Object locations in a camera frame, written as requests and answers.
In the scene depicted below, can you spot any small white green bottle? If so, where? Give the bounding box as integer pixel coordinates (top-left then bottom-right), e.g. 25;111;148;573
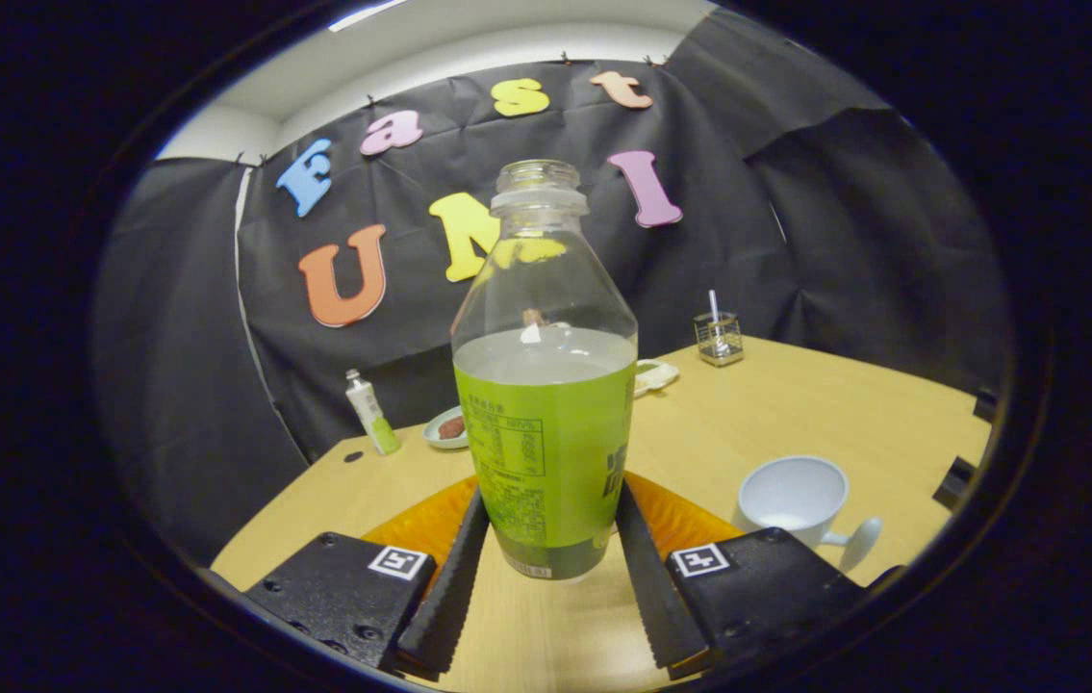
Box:
344;369;402;456

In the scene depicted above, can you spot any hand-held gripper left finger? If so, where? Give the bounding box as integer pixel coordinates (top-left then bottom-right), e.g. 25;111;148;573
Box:
242;476;491;680

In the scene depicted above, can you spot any pale green plate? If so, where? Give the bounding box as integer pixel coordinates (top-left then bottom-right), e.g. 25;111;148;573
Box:
422;404;471;451

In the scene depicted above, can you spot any ceiling light panel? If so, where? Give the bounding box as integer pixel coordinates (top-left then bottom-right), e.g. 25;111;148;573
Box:
329;0;407;33

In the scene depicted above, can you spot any white divided snack tray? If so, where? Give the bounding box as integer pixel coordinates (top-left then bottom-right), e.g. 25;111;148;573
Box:
634;359;681;398

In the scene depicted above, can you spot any wooden table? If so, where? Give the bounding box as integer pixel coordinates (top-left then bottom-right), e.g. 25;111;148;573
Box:
211;335;994;692

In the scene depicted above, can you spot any clear juice bottle green label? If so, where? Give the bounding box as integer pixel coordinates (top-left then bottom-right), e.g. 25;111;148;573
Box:
450;159;640;581

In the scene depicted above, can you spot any white cup with handle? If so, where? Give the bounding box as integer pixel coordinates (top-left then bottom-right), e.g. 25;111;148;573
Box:
733;455;884;575

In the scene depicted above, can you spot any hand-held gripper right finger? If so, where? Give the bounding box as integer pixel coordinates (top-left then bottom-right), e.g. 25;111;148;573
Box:
615;471;869;680

